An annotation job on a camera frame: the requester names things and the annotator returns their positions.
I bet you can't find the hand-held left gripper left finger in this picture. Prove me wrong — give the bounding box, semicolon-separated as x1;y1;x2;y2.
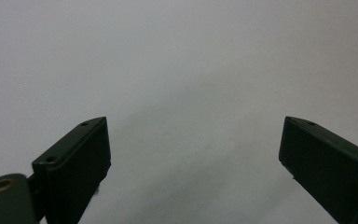
27;116;112;224

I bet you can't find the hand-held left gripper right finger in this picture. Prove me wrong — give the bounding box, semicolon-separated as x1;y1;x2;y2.
278;116;358;224

